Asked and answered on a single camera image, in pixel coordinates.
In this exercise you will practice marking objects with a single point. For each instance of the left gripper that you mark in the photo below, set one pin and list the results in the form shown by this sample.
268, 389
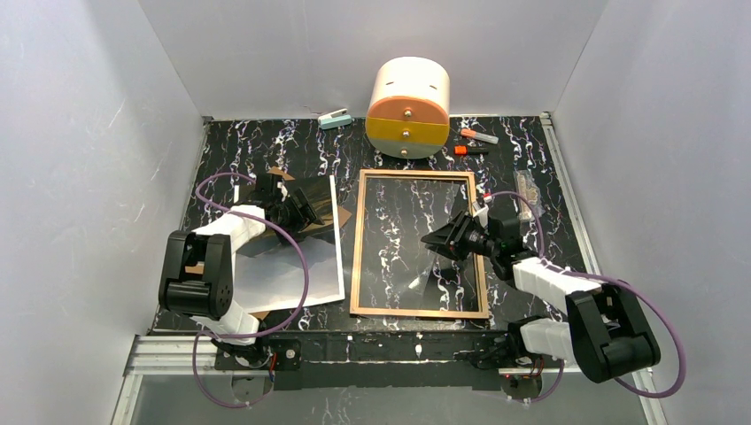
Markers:
295, 207

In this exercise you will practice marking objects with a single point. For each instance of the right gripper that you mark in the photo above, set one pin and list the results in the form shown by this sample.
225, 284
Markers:
463, 237

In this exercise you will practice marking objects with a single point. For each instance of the brown cardboard backing board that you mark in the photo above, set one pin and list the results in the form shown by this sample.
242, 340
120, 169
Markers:
246, 221

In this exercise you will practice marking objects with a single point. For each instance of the landscape photo print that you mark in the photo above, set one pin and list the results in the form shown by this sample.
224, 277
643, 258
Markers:
269, 273

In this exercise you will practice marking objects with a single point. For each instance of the wooden picture frame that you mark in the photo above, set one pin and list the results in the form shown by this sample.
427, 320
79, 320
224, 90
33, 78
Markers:
419, 243

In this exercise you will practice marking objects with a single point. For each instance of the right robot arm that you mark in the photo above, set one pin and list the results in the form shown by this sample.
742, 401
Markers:
605, 331

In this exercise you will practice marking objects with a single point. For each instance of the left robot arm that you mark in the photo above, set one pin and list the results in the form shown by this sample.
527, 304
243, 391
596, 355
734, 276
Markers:
195, 282

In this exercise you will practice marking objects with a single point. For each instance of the orange capped black marker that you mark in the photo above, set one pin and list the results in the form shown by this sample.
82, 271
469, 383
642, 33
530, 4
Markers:
464, 150

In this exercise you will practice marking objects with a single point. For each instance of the clear bag of clips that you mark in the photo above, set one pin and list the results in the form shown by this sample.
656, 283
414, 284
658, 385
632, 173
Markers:
528, 189

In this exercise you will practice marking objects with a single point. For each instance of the teal white stapler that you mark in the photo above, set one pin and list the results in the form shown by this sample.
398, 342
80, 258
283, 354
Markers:
335, 119

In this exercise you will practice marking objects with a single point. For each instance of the orange capped grey marker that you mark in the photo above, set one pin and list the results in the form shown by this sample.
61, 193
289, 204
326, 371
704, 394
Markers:
478, 136

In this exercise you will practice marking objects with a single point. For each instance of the round pastel drawer box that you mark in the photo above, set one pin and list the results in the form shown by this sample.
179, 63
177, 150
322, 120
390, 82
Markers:
408, 113

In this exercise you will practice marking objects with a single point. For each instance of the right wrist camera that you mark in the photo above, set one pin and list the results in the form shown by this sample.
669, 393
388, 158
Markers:
481, 208

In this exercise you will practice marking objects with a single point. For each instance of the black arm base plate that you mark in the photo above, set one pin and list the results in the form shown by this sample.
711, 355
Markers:
478, 359

